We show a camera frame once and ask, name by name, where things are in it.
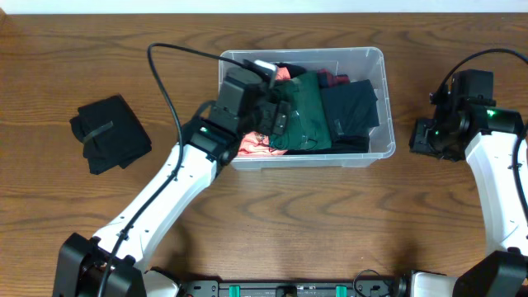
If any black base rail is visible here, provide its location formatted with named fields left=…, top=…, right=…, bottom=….
left=178, top=276, right=405, bottom=297

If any pink patterned garment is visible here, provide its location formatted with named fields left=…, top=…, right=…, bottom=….
left=237, top=66, right=292, bottom=157

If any dark green garment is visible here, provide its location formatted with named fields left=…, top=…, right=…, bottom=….
left=269, top=72, right=332, bottom=151

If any clear plastic storage bin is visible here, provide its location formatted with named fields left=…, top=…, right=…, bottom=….
left=221, top=47, right=396, bottom=171

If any black garment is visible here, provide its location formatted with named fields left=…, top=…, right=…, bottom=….
left=69, top=95, right=152, bottom=175
left=275, top=63, right=380, bottom=155

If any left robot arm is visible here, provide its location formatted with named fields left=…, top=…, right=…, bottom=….
left=53, top=60, right=289, bottom=296

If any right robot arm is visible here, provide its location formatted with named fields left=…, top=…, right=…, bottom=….
left=394, top=69, right=527, bottom=296

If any red plaid shirt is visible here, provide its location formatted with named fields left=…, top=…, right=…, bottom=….
left=317, top=69, right=351, bottom=88

